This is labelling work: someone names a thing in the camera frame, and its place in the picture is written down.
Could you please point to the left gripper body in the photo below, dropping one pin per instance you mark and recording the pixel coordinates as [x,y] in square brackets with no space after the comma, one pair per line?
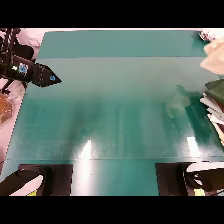
[25,70]

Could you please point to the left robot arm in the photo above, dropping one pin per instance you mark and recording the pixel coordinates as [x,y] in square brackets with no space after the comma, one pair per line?
[10,46]

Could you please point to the white garment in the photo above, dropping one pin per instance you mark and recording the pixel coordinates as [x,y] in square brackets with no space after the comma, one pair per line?
[211,34]

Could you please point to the peach garment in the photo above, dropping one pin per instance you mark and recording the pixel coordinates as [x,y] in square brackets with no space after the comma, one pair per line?
[215,58]

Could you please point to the heap of clothes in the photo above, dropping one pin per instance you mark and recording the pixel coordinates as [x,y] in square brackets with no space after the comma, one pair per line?
[216,100]

